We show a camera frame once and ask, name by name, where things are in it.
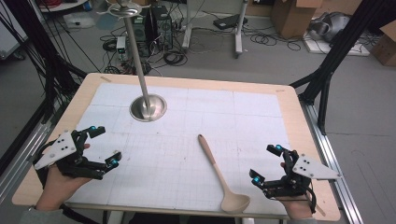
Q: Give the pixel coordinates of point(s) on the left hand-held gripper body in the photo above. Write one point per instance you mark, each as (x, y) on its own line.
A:
(57, 148)

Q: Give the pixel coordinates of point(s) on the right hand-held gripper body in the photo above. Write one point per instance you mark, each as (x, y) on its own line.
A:
(311, 169)

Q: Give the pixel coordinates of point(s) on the wooden ladle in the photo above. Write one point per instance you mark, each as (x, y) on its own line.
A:
(232, 202)

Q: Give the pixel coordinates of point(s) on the metal utensil stand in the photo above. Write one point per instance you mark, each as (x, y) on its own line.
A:
(146, 109)

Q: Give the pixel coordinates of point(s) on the person's right hand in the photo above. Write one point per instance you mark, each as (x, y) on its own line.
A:
(297, 207)

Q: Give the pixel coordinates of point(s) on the person's left hand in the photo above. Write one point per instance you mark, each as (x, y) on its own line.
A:
(57, 189)

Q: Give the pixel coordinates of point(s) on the thin wooden stick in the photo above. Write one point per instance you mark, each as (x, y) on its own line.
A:
(319, 209)

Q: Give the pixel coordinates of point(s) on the white grid mat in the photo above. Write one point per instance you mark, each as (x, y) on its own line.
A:
(193, 124)

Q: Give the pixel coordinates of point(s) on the small grey power supply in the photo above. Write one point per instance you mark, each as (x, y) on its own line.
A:
(121, 46)

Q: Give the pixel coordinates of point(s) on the white plastic bag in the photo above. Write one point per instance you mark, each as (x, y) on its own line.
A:
(79, 20)

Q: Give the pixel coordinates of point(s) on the black computer tower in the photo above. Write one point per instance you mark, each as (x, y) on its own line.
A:
(162, 28)

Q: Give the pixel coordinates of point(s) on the white floor board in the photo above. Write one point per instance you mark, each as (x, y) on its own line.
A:
(358, 49)

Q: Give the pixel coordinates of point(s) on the round white table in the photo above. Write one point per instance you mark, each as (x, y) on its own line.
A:
(59, 5)

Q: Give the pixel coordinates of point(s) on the large cardboard box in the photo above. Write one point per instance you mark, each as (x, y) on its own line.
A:
(292, 18)

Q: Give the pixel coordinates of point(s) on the flat black box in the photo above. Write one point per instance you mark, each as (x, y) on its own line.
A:
(229, 22)

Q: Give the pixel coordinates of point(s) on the grey bag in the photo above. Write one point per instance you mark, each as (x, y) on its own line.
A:
(333, 26)

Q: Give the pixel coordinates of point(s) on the small cardboard box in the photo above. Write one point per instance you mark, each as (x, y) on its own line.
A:
(386, 46)

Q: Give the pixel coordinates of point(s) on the aluminium rail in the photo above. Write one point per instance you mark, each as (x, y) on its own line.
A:
(21, 161)
(337, 174)

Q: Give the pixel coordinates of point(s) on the black metal frame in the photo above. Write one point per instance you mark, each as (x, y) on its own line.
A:
(339, 46)

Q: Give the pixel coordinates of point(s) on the white metal stand frame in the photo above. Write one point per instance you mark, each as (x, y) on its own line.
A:
(238, 34)

